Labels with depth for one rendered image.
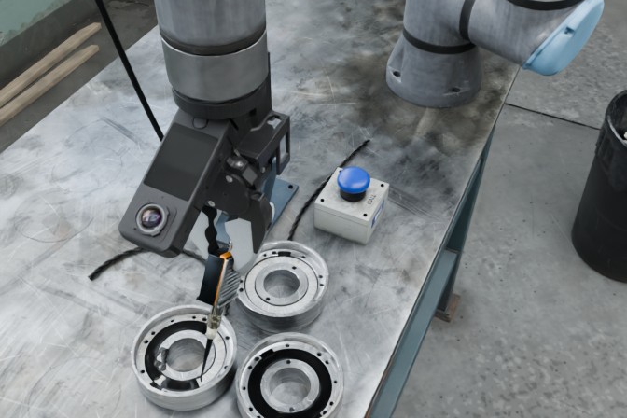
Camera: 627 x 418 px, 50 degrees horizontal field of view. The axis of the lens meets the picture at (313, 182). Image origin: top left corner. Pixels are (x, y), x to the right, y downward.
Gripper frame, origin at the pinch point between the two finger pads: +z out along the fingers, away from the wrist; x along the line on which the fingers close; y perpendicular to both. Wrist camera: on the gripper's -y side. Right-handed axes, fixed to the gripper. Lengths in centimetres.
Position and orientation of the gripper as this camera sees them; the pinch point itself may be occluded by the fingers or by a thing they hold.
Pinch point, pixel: (225, 264)
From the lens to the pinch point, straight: 64.7
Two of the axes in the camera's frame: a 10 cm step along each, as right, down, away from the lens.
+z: -0.1, 7.1, 7.0
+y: 4.1, -6.4, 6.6
